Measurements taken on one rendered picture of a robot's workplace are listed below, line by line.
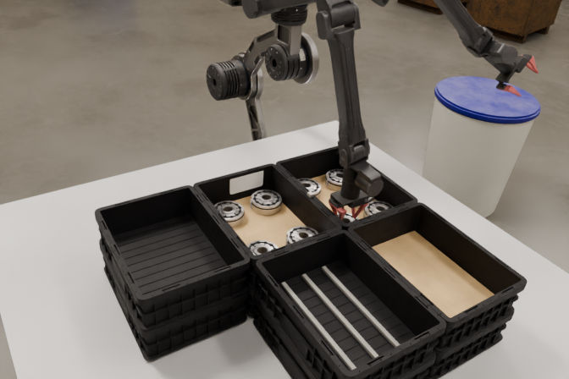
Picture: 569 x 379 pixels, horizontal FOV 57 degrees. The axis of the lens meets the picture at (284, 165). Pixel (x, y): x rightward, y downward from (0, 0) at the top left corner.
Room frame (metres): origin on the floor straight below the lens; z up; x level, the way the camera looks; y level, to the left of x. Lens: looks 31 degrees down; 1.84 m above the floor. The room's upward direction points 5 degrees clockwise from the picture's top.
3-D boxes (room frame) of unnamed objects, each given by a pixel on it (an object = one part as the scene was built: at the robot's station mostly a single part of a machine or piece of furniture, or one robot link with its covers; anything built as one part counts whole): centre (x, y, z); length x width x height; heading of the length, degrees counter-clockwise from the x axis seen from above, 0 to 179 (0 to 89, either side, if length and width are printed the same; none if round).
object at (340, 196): (1.29, -0.20, 0.99); 0.10 x 0.07 x 0.07; 125
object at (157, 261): (1.09, 0.30, 0.87); 0.40 x 0.30 x 0.11; 34
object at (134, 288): (1.09, 0.30, 0.92); 0.40 x 0.30 x 0.02; 34
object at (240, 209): (1.31, 0.17, 0.86); 0.10 x 0.10 x 0.01
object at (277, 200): (1.39, 0.05, 0.86); 0.10 x 0.10 x 0.01
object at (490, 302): (1.10, -0.42, 0.92); 0.40 x 0.30 x 0.02; 34
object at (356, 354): (0.93, -0.17, 0.87); 0.40 x 0.30 x 0.11; 34
